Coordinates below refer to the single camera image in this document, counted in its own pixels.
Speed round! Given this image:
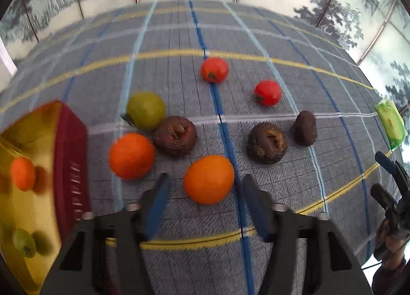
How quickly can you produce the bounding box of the small green fruit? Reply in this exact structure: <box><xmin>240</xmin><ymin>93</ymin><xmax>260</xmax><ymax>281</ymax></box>
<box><xmin>12</xmin><ymin>228</ymin><xmax>37</xmax><ymax>258</ymax></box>

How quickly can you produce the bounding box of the dark brown dried fruit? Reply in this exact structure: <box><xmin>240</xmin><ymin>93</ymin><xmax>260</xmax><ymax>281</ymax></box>
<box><xmin>247</xmin><ymin>122</ymin><xmax>288</xmax><ymax>165</ymax></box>
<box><xmin>152</xmin><ymin>116</ymin><xmax>197</xmax><ymax>158</ymax></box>
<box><xmin>293</xmin><ymin>110</ymin><xmax>317</xmax><ymax>146</ymax></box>

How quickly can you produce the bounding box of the orange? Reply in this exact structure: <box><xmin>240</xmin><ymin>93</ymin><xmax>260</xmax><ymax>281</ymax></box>
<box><xmin>183</xmin><ymin>155</ymin><xmax>235</xmax><ymax>205</ymax></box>
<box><xmin>108</xmin><ymin>133</ymin><xmax>156</xmax><ymax>180</ymax></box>
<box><xmin>11</xmin><ymin>157</ymin><xmax>36</xmax><ymax>191</ymax></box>

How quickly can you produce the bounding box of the red tomato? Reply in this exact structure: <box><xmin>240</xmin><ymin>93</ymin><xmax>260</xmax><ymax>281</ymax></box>
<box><xmin>254</xmin><ymin>80</ymin><xmax>282</xmax><ymax>107</ymax></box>
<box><xmin>201</xmin><ymin>58</ymin><xmax>229</xmax><ymax>83</ymax></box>

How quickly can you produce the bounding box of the orange front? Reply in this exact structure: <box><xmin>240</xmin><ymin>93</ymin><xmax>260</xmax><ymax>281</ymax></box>
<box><xmin>183</xmin><ymin>155</ymin><xmax>235</xmax><ymax>205</ymax></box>

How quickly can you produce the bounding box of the person's right forearm sleeve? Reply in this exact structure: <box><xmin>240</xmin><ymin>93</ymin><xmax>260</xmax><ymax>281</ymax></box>
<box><xmin>371</xmin><ymin>258</ymin><xmax>406</xmax><ymax>295</ymax></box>

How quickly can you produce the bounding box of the person's right hand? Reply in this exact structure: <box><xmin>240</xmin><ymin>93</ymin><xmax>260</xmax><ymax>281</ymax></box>
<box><xmin>377</xmin><ymin>219</ymin><xmax>407</xmax><ymax>270</ymax></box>

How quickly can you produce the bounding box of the green snack packet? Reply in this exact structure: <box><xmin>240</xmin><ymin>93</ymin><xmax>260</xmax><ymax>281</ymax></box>
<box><xmin>375</xmin><ymin>99</ymin><xmax>407</xmax><ymax>150</ymax></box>

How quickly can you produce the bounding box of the gold red toffee tin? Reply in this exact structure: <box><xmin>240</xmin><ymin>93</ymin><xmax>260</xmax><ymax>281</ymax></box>
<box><xmin>1</xmin><ymin>101</ymin><xmax>90</xmax><ymax>294</ymax></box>

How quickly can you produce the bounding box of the orange in tin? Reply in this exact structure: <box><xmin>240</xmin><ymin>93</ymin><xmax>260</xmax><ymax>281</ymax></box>
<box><xmin>11</xmin><ymin>157</ymin><xmax>36</xmax><ymax>191</ymax></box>

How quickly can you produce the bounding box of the green fruit on cloth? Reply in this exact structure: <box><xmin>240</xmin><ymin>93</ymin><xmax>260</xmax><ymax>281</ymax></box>
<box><xmin>121</xmin><ymin>91</ymin><xmax>166</xmax><ymax>131</ymax></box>

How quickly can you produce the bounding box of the blue plaid tablecloth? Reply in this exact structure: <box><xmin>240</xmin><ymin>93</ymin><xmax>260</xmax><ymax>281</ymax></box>
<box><xmin>1</xmin><ymin>6</ymin><xmax>397</xmax><ymax>294</ymax></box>

